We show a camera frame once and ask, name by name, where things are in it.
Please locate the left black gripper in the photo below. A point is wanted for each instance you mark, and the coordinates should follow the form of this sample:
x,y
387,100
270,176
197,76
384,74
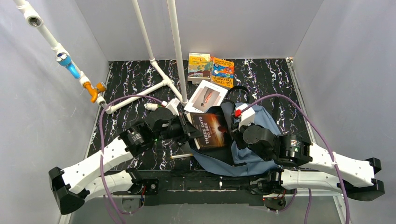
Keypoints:
x,y
188,129

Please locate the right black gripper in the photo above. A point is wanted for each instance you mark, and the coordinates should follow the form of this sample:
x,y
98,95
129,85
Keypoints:
x,y
234,133

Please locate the blue student backpack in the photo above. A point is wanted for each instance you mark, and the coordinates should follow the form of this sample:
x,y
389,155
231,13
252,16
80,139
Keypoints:
x,y
231,160

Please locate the dark Three Days book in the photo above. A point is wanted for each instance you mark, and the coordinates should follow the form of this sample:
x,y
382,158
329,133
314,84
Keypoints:
x,y
213,128

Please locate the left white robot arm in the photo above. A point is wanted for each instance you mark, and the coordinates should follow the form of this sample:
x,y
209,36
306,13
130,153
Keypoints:
x,y
77,184

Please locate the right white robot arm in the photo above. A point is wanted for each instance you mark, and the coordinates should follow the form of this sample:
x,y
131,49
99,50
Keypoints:
x,y
303,164

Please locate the green white pipe fitting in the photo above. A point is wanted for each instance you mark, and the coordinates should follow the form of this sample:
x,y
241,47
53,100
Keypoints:
x,y
153,107

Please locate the white yellow marker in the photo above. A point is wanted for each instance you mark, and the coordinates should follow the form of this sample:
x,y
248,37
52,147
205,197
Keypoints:
x,y
180,156

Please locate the white art book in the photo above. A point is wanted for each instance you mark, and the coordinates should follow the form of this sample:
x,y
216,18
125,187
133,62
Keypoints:
x,y
205,96

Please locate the yellow illustrated book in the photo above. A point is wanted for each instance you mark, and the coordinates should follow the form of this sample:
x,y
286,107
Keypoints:
x,y
199,67

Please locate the orange pipe valve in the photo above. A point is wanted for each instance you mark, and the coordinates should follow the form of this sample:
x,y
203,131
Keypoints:
x,y
94,91

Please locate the orange treehouse book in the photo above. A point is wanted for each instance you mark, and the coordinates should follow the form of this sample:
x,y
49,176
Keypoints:
x,y
222,73

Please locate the blue pipe valve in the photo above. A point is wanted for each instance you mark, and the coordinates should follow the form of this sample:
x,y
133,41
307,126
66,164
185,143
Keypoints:
x,y
65,60

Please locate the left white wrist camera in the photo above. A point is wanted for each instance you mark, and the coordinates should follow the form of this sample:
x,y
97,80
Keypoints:
x,y
172,105

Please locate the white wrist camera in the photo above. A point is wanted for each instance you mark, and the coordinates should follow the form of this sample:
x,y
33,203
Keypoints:
x,y
172,105
246,115

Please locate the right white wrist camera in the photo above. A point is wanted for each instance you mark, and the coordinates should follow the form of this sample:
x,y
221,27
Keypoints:
x,y
246,115

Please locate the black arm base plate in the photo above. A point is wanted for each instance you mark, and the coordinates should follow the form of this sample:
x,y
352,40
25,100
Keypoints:
x,y
200,187

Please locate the aluminium rail frame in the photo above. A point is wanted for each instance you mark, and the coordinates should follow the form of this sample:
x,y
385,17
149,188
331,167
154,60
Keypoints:
x,y
70,199

